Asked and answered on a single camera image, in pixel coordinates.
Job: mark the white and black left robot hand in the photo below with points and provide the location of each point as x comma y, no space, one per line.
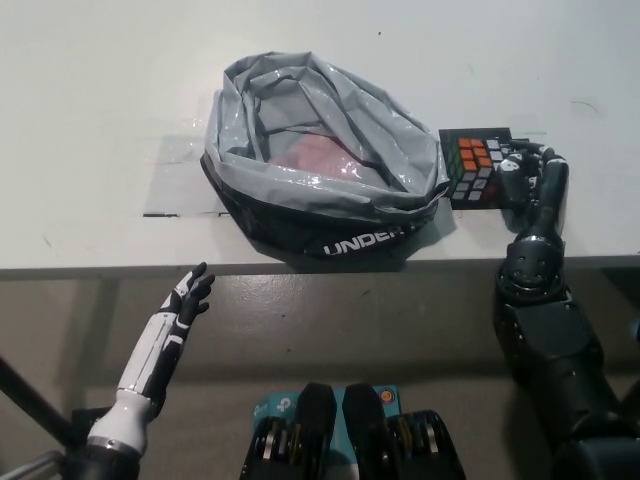
155,345

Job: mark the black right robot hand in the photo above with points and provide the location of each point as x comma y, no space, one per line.
552,195

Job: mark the rubik's cube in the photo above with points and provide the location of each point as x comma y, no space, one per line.
472,160

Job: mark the grey and black plastic bag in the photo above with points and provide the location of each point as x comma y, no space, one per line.
300,185

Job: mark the black tape marker patch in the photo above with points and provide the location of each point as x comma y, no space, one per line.
475,134

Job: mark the teal tp-link box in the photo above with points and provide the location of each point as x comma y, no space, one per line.
270,405

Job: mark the black diagonal stand bar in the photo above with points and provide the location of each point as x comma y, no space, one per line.
30,400

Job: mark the clear plastic tape sheet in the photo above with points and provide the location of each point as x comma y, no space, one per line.
180,180

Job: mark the silver metal tube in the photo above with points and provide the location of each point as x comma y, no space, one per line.
25,465

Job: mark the pink red object in film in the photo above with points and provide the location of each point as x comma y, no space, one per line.
315,155

